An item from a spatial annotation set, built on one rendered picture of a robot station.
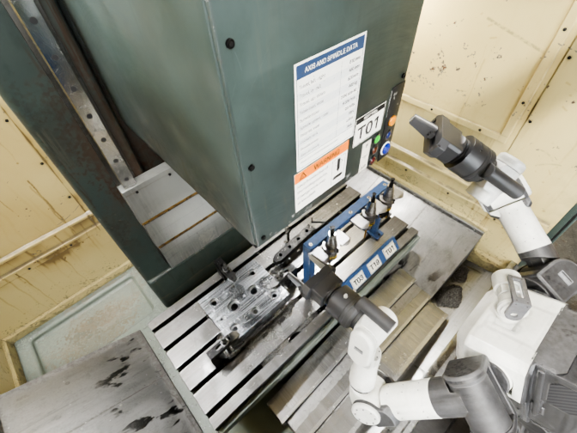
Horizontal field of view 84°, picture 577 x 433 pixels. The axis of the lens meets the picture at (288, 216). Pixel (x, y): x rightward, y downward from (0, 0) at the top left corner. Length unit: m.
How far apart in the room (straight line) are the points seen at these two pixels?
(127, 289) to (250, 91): 1.70
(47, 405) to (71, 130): 1.07
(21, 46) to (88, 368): 1.25
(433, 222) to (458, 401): 1.10
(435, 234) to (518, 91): 0.76
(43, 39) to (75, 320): 1.45
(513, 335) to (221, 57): 0.90
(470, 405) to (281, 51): 0.82
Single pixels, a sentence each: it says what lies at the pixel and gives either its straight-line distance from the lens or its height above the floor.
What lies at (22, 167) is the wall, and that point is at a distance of 1.56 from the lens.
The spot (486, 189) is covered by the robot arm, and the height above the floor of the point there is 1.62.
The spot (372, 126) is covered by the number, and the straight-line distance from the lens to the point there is 0.75.
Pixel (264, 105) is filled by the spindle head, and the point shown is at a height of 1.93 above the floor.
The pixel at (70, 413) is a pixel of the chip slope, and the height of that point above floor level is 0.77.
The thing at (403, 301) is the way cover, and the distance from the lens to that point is 1.67.
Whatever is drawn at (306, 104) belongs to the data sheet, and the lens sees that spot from 0.54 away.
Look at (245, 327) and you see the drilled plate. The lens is 1.28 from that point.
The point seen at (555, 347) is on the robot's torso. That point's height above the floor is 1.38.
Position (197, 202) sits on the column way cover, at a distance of 1.41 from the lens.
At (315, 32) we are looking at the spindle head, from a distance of 0.51.
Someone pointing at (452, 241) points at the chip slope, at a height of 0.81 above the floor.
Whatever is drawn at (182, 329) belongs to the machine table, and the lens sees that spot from 1.44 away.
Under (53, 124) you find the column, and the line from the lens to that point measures 1.12.
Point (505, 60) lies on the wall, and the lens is 1.45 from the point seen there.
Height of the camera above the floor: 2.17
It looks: 50 degrees down
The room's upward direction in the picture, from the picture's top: 4 degrees counter-clockwise
